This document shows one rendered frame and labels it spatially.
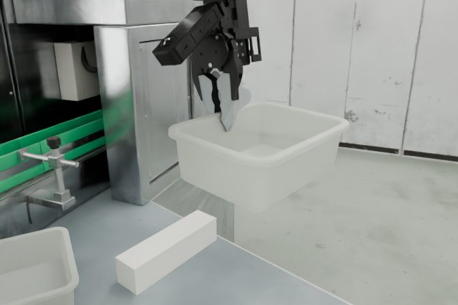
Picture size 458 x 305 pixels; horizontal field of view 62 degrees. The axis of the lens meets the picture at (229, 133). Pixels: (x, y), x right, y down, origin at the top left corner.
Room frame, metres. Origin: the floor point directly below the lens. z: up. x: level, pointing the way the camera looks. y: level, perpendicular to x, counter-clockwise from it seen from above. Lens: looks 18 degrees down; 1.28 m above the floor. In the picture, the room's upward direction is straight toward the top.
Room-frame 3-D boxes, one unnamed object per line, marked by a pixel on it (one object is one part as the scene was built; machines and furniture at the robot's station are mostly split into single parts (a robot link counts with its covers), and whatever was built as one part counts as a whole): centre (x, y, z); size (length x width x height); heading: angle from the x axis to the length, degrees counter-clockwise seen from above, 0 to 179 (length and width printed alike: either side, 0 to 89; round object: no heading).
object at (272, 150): (0.51, -0.05, 1.09); 0.22 x 0.17 x 0.09; 138
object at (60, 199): (0.80, 0.41, 0.90); 0.17 x 0.05 x 0.22; 68
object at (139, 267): (0.72, 0.13, 0.78); 0.24 x 0.06 x 0.06; 141
